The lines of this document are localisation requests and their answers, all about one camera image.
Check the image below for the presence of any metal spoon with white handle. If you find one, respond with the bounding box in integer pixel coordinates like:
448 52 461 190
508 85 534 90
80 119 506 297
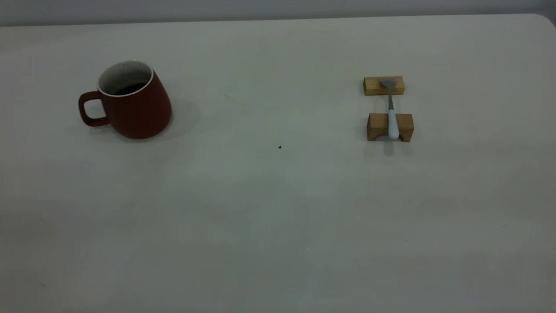
381 79 400 140

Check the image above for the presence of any red ceramic mug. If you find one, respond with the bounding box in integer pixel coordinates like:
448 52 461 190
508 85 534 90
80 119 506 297
78 60 172 140

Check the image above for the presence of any dark coffee liquid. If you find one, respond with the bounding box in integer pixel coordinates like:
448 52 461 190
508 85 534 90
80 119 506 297
116 83 147 96

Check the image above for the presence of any arched wooden block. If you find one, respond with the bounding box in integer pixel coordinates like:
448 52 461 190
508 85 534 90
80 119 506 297
367 113 414 142

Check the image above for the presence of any flat rectangular wooden block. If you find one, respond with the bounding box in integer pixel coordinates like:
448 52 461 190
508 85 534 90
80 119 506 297
364 76 405 96

